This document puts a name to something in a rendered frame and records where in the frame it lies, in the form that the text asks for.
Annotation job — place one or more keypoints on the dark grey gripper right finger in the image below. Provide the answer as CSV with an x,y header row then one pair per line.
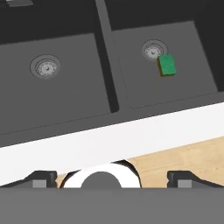
x,y
179,178

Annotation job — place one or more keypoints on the white and black round thing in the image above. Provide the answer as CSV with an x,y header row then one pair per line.
x,y
100,176

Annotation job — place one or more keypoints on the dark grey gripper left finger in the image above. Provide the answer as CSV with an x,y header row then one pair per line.
x,y
43,178

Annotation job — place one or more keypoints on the dark grey double sink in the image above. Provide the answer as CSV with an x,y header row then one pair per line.
x,y
87,73

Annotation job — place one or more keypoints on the green sponge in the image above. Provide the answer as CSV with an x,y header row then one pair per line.
x,y
167,65

